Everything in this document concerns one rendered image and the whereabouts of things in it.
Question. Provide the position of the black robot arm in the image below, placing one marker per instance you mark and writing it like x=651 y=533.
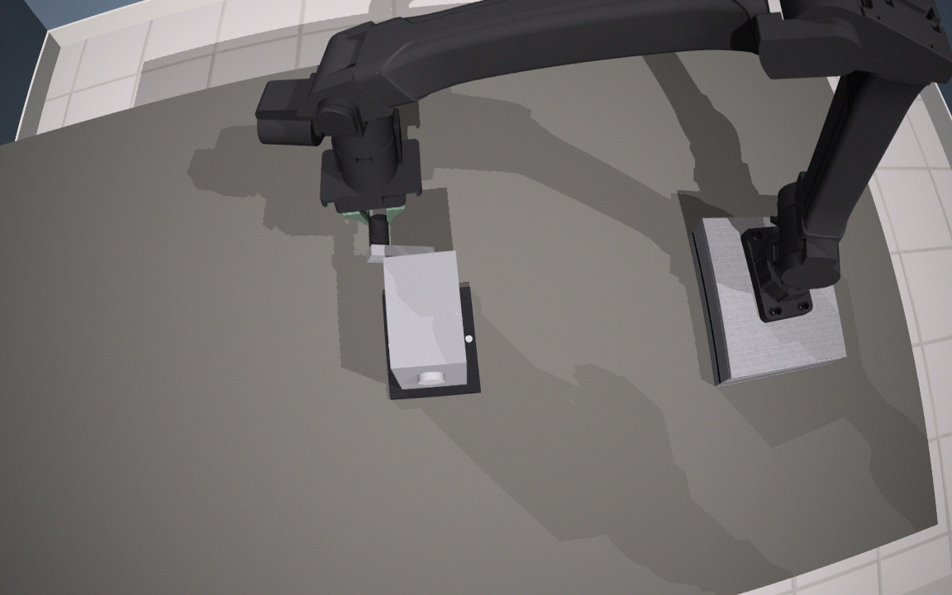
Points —
x=369 y=69

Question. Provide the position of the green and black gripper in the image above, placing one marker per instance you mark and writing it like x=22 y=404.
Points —
x=374 y=183

